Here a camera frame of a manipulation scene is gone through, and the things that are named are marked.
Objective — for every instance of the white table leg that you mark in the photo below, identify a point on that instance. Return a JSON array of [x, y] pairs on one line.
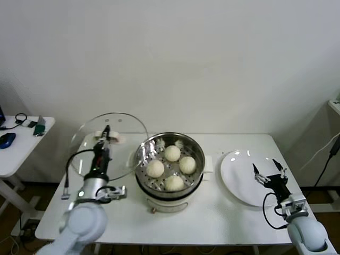
[[256, 251], [97, 249]]

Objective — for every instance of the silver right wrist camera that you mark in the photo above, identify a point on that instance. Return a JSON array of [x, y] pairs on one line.
[[295, 204]]

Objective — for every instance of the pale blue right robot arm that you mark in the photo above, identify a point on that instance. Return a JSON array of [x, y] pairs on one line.
[[308, 233]]

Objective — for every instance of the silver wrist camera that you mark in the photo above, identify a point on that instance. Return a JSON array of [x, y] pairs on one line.
[[114, 192], [295, 204]]

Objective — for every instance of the blue computer mouse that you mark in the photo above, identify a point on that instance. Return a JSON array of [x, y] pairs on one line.
[[7, 140]]

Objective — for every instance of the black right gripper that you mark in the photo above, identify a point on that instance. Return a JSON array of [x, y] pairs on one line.
[[280, 186]]

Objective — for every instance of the green and grey tool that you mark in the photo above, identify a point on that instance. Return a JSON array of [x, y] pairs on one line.
[[39, 129]]

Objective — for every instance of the small black phone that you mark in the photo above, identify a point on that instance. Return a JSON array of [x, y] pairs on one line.
[[32, 124]]

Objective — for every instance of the round glass pot lid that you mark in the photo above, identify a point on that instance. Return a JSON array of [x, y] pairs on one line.
[[117, 137]]

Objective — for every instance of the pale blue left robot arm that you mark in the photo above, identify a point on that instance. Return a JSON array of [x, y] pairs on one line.
[[85, 220]]

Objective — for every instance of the white round plate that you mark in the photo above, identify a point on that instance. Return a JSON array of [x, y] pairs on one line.
[[236, 175]]

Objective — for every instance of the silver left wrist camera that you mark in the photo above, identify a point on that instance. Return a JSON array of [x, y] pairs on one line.
[[114, 192]]

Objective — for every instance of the white steamed baozi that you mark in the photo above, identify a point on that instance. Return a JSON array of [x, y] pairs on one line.
[[187, 165], [154, 168], [172, 153], [174, 183]]

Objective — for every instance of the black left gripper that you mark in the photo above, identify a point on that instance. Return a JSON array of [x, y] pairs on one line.
[[100, 162]]

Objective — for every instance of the stainless steel steamer basket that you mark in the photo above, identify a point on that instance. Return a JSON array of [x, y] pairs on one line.
[[186, 143]]

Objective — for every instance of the small white case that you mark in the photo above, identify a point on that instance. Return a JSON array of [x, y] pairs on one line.
[[25, 123]]

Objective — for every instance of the dark laptop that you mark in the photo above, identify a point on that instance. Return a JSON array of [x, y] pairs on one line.
[[1, 117]]

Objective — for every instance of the white side table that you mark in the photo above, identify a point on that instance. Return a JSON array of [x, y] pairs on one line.
[[21, 154]]

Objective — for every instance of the white electric cooking pot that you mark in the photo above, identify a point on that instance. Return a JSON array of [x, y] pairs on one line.
[[170, 207]]

